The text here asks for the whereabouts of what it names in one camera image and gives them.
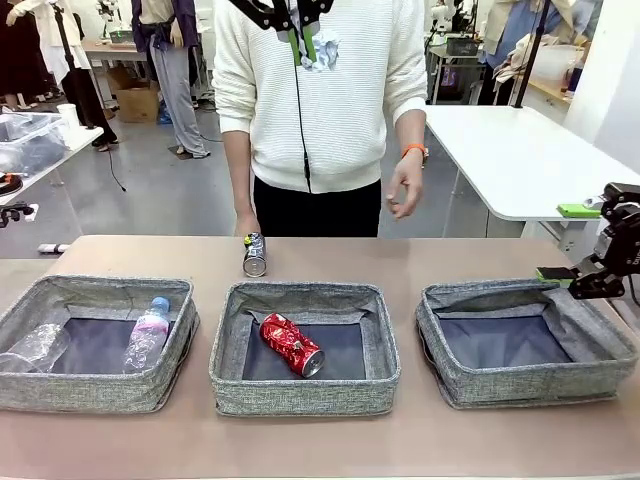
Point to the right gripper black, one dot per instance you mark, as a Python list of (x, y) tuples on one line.
[(625, 245)]

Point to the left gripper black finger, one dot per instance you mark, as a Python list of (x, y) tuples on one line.
[(255, 12), (315, 10)]

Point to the white paper ball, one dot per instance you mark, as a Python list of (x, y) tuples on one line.
[(327, 52)]

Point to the crushed black drink can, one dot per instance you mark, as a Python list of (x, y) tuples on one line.
[(254, 262)]

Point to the clear bottle with blue cap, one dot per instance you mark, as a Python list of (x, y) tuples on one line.
[(145, 340)]

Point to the person's right forearm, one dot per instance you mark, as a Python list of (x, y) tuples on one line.
[(239, 175)]

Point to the person's left forearm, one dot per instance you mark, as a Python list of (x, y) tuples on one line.
[(410, 127)]

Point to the person's left hand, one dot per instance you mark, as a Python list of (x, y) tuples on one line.
[(405, 187)]

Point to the person's right hand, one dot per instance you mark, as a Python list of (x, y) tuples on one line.
[(246, 226)]

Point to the person with grey trousers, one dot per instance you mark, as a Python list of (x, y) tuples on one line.
[(175, 90)]

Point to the white knit sweater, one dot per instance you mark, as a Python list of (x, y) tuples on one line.
[(350, 125)]

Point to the white folding table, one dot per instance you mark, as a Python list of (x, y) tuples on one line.
[(525, 145)]

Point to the brown cardboard box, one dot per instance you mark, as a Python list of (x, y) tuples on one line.
[(137, 105)]

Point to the grey fabric basket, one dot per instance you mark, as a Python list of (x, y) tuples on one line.
[(300, 395), (525, 387), (100, 395)]

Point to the orange smartwatch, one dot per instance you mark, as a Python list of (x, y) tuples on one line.
[(414, 148)]

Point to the white plastic tub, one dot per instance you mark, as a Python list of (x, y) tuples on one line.
[(557, 62)]

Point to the black stand pole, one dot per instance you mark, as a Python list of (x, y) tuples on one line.
[(531, 55)]

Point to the beige cloth pile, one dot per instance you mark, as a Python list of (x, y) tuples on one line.
[(515, 55)]

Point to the black trousers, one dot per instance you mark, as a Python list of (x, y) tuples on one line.
[(315, 215)]

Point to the person in blue shirt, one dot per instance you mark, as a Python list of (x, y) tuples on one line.
[(520, 20)]

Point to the white side table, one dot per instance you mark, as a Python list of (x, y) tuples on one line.
[(82, 137)]

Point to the white paper cup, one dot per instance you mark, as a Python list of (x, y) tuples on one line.
[(67, 117)]

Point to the clear plastic storage box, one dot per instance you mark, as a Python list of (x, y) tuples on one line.
[(30, 135)]

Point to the black and orange tool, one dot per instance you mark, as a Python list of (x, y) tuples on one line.
[(10, 185)]

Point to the white marker pen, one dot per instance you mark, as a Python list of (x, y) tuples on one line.
[(50, 248)]

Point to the crushed red drink can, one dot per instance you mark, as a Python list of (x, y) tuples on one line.
[(287, 340)]

